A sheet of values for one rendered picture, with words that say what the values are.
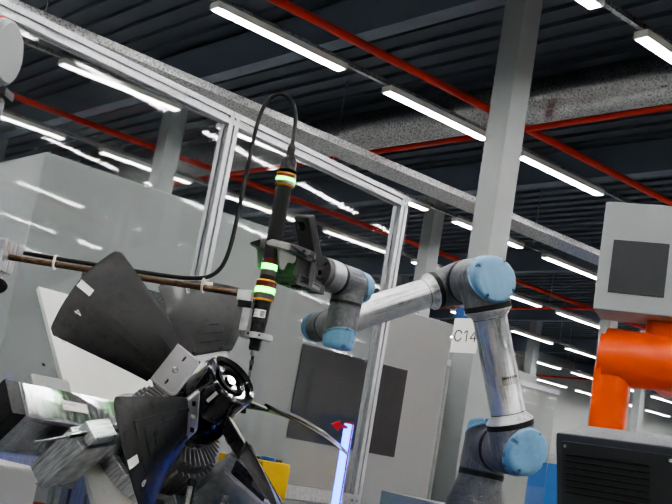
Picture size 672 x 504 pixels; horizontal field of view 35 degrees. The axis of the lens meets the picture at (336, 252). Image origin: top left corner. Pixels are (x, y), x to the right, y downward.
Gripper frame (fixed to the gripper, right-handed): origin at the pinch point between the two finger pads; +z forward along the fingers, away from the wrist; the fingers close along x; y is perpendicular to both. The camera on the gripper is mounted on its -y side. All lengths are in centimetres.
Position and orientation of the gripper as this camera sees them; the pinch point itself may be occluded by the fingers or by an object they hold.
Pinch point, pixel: (263, 240)
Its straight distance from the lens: 228.5
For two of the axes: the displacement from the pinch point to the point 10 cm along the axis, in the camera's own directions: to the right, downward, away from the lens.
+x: -7.5, 0.0, 6.6
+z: -6.4, -2.6, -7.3
